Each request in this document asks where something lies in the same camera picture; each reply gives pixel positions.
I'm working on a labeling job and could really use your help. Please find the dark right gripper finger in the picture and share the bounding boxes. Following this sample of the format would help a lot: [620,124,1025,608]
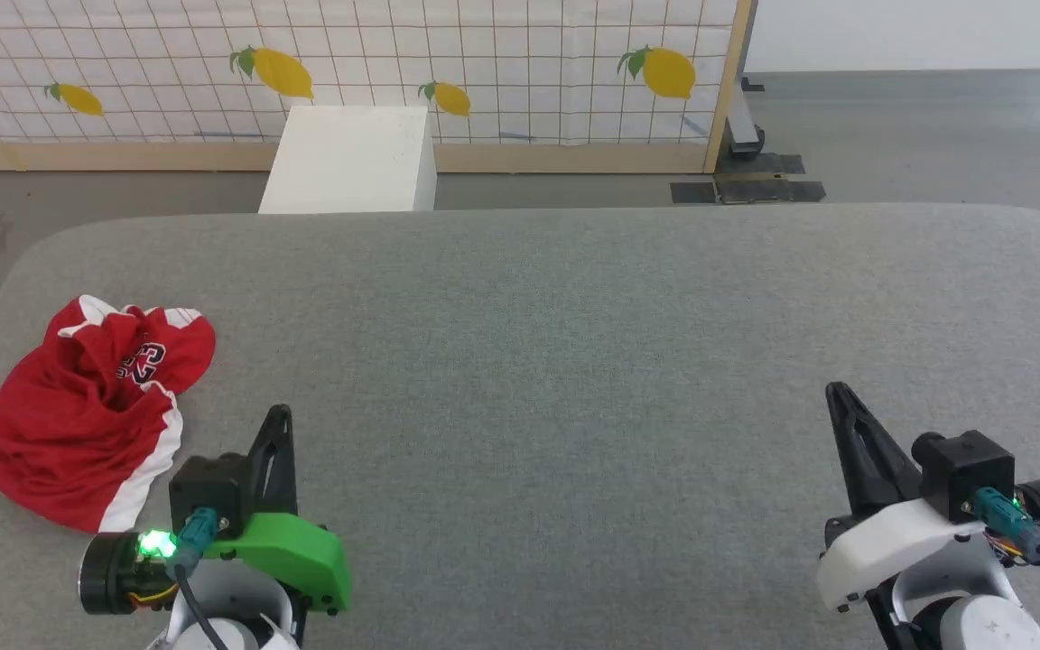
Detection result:
[824,381,924,519]

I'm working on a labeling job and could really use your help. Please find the red and white basketball jersey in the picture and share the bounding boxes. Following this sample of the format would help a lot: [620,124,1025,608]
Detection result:
[0,294,217,534]

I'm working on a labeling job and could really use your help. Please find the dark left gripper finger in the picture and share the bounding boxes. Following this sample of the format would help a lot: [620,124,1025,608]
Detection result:
[246,404,299,519]

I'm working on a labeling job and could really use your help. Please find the lemon-patterned partition panel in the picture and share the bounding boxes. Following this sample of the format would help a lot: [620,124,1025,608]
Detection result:
[0,0,758,175]

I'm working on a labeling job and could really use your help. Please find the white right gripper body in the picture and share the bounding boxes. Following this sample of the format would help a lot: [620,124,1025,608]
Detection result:
[815,497,996,615]

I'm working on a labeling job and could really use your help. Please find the lemon print grid partition sheet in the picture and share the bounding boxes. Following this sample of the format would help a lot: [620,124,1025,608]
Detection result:
[0,0,739,147]

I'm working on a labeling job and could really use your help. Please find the white box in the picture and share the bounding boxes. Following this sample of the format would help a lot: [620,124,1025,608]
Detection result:
[257,105,438,215]

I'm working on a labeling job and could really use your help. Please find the black cable with teal plug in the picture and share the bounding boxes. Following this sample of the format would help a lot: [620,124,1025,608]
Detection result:
[973,487,1040,626]
[164,506,234,650]

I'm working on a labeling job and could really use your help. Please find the metal partition foot with caster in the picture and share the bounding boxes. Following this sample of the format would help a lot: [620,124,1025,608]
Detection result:
[726,76,767,156]

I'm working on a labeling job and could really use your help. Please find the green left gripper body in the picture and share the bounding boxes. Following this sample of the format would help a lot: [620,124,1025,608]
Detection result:
[202,512,352,616]

